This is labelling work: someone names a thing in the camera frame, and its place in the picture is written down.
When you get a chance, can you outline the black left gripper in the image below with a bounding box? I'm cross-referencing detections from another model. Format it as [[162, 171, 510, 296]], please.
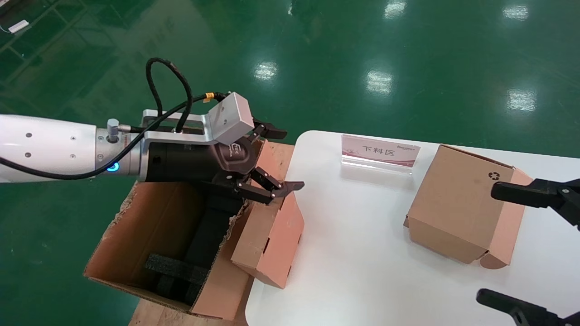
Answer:
[[146, 119, 305, 206]]

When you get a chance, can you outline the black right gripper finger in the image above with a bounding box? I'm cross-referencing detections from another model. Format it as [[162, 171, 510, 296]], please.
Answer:
[[491, 178, 580, 231], [476, 288, 580, 326]]

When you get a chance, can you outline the plain small cardboard box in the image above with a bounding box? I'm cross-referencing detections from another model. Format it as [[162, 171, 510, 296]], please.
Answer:
[[230, 139, 305, 290]]

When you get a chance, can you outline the cardboard box with recycling symbol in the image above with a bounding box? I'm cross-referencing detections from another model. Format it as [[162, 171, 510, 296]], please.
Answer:
[[404, 144, 534, 270]]

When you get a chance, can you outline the big open cardboard box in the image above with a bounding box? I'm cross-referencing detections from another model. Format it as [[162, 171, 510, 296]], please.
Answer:
[[83, 179, 255, 321]]

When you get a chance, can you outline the acrylic sign with Chinese text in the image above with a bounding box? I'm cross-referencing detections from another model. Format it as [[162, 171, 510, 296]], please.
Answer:
[[341, 134, 421, 175]]

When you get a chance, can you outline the black foam insert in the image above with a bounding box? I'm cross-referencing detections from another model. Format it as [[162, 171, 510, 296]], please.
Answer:
[[145, 197, 247, 305]]

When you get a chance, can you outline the wooden pallet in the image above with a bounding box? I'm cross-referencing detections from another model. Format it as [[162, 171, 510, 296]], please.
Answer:
[[128, 141, 296, 326]]

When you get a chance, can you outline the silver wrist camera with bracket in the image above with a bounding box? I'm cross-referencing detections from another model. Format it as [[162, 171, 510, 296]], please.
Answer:
[[142, 92, 255, 146]]

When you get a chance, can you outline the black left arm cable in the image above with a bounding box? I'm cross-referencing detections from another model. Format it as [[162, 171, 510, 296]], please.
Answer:
[[0, 58, 229, 180]]

